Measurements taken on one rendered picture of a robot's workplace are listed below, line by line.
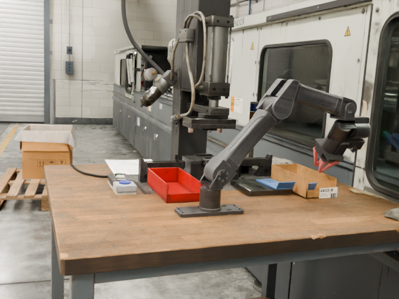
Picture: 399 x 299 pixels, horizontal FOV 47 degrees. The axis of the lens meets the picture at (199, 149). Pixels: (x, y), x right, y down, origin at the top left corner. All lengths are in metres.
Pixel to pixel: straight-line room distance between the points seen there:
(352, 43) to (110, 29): 9.15
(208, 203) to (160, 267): 0.29
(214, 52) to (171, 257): 0.86
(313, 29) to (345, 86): 0.40
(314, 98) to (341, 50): 0.72
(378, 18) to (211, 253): 1.15
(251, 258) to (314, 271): 1.11
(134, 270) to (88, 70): 9.85
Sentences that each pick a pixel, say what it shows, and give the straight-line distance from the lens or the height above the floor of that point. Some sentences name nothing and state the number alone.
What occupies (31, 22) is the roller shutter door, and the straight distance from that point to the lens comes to 10.82.
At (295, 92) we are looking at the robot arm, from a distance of 1.39.
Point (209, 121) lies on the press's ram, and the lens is 1.70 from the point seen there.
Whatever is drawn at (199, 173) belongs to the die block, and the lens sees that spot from 1.72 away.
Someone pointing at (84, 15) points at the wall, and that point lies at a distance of 10.91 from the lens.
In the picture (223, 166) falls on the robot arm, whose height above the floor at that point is 1.05.
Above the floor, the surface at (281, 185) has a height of 0.93.
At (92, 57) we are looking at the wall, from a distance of 10.87.
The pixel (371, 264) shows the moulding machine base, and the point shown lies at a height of 0.61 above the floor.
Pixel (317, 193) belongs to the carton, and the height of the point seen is 0.92.
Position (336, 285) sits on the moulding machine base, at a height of 0.42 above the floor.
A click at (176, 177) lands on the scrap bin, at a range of 1.70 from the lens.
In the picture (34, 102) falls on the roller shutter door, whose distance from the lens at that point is 10.83.
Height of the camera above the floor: 1.31
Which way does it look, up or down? 9 degrees down
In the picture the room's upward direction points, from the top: 3 degrees clockwise
